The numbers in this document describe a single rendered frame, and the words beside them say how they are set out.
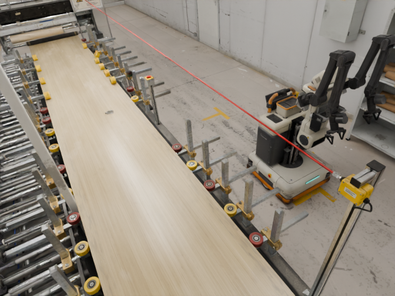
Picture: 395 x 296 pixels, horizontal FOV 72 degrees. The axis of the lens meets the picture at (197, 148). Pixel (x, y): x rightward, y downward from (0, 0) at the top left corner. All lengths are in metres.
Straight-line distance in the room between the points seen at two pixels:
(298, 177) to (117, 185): 1.76
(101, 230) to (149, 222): 0.29
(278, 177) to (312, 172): 0.35
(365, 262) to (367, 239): 0.24
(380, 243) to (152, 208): 2.07
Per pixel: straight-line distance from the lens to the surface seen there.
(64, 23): 5.63
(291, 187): 2.83
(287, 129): 2.77
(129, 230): 1.79
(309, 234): 2.87
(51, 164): 1.83
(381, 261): 2.94
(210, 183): 1.92
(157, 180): 2.01
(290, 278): 1.82
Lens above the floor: 2.32
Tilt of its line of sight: 40 degrees down
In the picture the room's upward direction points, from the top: 5 degrees counter-clockwise
